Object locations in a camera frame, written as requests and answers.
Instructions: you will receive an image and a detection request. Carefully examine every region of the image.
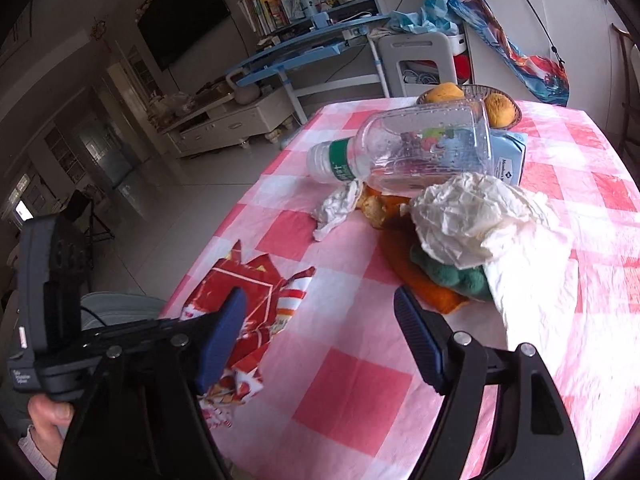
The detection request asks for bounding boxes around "red white snack wrapper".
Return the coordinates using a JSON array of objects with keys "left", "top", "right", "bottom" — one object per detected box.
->
[{"left": 179, "top": 240, "right": 317, "bottom": 431}]

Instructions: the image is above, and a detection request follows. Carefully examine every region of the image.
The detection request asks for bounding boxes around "blue white tissue pack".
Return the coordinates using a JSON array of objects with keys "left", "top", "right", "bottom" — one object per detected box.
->
[{"left": 489, "top": 129, "right": 529, "bottom": 186}]

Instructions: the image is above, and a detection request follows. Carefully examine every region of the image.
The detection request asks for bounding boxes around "black wall television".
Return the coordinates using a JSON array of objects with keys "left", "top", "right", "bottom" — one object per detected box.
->
[{"left": 137, "top": 0, "right": 232, "bottom": 74}]

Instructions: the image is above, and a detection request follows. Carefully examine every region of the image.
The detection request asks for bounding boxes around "green wrapper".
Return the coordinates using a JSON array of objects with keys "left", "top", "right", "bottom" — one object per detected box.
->
[{"left": 410, "top": 247, "right": 494, "bottom": 304}]

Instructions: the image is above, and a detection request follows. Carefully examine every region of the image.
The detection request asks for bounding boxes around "pink white checkered tablecloth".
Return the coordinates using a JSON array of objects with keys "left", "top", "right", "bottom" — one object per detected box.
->
[{"left": 160, "top": 97, "right": 640, "bottom": 480}]

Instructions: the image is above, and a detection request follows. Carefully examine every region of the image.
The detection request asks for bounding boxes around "blue plastic bag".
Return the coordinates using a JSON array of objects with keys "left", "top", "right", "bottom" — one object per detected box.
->
[{"left": 389, "top": 0, "right": 464, "bottom": 37}]

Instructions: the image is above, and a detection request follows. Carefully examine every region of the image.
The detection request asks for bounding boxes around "person's left forearm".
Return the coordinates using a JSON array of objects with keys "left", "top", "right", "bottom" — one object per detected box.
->
[{"left": 17, "top": 425, "right": 58, "bottom": 480}]

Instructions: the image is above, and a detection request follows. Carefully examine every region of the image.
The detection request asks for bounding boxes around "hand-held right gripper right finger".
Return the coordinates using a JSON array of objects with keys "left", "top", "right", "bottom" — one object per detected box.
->
[{"left": 393, "top": 286, "right": 586, "bottom": 480}]

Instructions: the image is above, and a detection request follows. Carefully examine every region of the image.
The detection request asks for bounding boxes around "white plastic bag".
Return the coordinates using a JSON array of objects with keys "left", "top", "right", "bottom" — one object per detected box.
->
[{"left": 149, "top": 91, "right": 195, "bottom": 122}]

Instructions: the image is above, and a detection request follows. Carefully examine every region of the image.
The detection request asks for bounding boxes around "white kettlebell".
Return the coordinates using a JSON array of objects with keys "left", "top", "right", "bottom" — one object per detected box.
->
[{"left": 225, "top": 70, "right": 261, "bottom": 107}]

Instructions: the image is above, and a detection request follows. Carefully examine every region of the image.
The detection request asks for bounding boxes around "yellow orange fruit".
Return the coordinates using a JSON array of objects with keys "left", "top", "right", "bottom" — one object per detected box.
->
[
  {"left": 422, "top": 83, "right": 466, "bottom": 105},
  {"left": 482, "top": 92, "right": 517, "bottom": 129}
]

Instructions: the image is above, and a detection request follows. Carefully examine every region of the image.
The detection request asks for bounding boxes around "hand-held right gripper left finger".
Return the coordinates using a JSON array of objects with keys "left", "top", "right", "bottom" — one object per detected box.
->
[{"left": 55, "top": 287, "right": 248, "bottom": 480}]

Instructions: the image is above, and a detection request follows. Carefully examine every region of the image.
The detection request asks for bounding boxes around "colourful printed fabric bag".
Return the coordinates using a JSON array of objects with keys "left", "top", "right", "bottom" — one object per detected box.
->
[{"left": 446, "top": 0, "right": 571, "bottom": 108}]

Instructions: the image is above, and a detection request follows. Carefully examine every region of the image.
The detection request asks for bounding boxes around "white plastic stool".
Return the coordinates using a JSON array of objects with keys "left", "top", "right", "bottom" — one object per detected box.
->
[{"left": 377, "top": 31, "right": 459, "bottom": 99}]

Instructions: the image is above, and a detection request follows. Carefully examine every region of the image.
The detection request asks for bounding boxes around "row of books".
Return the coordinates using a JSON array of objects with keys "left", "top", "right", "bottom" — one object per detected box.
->
[{"left": 237, "top": 0, "right": 292, "bottom": 37}]

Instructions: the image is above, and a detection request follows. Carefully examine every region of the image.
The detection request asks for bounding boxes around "black tripod stand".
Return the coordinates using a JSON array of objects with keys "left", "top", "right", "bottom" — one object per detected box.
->
[{"left": 64, "top": 189, "right": 117, "bottom": 247}]

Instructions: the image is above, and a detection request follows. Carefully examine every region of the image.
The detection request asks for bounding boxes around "dark woven basket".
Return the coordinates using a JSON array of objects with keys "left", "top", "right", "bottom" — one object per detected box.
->
[{"left": 416, "top": 83, "right": 524, "bottom": 131}]

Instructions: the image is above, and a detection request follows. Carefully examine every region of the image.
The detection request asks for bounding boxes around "blue study desk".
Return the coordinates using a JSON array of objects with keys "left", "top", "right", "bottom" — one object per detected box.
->
[{"left": 224, "top": 0, "right": 392, "bottom": 126}]

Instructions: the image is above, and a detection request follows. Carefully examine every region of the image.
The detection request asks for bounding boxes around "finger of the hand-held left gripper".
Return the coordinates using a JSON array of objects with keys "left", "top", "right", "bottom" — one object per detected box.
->
[{"left": 82, "top": 310, "right": 216, "bottom": 350}]

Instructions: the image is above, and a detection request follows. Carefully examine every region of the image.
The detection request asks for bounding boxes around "black hanging cord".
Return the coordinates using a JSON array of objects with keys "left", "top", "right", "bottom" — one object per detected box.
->
[{"left": 465, "top": 0, "right": 567, "bottom": 68}]

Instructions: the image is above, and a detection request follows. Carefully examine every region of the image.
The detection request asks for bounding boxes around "person's left hand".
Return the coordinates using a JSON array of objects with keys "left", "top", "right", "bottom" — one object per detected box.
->
[{"left": 27, "top": 394, "right": 77, "bottom": 457}]

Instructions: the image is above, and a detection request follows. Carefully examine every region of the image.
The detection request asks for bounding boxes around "white red appliance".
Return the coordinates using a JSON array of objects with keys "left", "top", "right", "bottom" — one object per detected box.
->
[{"left": 449, "top": 32, "right": 472, "bottom": 85}]

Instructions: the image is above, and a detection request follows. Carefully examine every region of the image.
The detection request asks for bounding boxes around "pale grey stool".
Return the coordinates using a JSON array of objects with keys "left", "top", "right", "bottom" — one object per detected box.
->
[{"left": 79, "top": 291, "right": 168, "bottom": 332}]

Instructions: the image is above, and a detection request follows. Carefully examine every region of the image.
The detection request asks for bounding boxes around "white television cabinet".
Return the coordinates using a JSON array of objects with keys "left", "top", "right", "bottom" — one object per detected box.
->
[{"left": 160, "top": 91, "right": 297, "bottom": 160}]

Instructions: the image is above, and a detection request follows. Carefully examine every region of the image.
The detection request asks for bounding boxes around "small white tissue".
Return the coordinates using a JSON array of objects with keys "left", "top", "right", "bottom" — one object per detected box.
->
[{"left": 312, "top": 180, "right": 364, "bottom": 243}]

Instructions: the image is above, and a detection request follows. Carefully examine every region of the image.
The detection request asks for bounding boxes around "long orange peel piece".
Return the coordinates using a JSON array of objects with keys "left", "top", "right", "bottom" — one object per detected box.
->
[{"left": 359, "top": 186, "right": 417, "bottom": 231}]

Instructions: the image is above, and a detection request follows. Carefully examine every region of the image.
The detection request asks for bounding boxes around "large white tissue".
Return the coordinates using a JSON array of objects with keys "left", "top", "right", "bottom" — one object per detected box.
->
[{"left": 409, "top": 172, "right": 576, "bottom": 346}]

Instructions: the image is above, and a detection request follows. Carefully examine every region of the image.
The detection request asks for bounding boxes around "dark wooden chair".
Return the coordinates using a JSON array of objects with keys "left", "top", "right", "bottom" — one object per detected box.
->
[{"left": 610, "top": 22, "right": 640, "bottom": 157}]

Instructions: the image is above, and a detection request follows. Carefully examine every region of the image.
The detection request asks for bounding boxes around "clear plastic bottle green label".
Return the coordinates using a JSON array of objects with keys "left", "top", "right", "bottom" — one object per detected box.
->
[{"left": 307, "top": 98, "right": 494, "bottom": 196}]

